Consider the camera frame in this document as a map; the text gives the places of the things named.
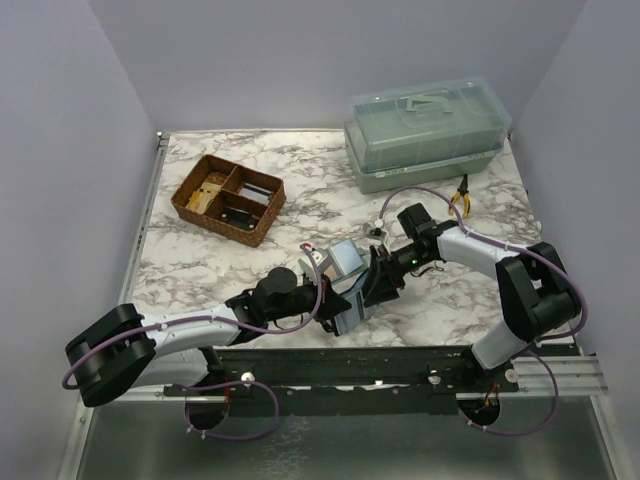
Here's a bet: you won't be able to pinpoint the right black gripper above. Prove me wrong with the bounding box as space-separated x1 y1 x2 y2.
361 243 434 307

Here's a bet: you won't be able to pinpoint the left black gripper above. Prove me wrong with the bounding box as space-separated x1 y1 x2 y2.
267 271 352 325

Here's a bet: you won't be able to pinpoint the black leather card holder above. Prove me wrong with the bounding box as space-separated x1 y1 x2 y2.
318 282 376 337

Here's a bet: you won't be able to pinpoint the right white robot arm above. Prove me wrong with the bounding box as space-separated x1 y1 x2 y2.
362 203 582 392

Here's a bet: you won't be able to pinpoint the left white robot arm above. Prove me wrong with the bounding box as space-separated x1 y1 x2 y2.
62 267 355 407

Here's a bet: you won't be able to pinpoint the silver card in basket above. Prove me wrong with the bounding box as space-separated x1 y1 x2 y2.
239 183 272 205

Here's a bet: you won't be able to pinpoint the gold cards in basket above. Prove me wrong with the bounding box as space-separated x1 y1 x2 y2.
186 182 221 214

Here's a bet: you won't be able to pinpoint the black item in basket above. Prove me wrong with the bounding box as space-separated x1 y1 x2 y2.
220 207 258 231

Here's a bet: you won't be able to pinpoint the brown woven divided basket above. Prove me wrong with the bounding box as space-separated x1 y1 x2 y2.
171 154 286 248

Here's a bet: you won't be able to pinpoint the green plastic storage box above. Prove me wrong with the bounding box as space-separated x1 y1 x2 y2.
343 78 512 194

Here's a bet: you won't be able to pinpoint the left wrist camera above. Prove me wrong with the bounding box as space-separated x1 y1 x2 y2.
299 242 331 278

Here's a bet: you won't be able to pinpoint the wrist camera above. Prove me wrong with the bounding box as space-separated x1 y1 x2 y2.
299 242 331 278
363 218 391 252

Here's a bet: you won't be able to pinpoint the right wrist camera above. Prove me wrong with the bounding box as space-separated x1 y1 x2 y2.
363 218 391 252

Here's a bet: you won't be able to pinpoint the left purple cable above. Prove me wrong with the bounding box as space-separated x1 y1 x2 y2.
62 244 326 441

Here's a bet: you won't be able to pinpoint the purple cable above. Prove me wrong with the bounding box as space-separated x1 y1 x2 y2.
62 244 326 441
377 186 586 436

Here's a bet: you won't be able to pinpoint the black metal base rail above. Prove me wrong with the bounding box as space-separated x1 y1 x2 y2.
134 346 519 420

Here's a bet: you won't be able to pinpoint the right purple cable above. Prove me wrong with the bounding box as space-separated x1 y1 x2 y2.
377 186 586 436

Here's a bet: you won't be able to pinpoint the yellow handled pliers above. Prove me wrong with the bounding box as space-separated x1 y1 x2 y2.
448 174 471 218

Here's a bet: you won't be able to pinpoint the aluminium frame rail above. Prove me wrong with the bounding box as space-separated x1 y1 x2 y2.
111 131 171 309

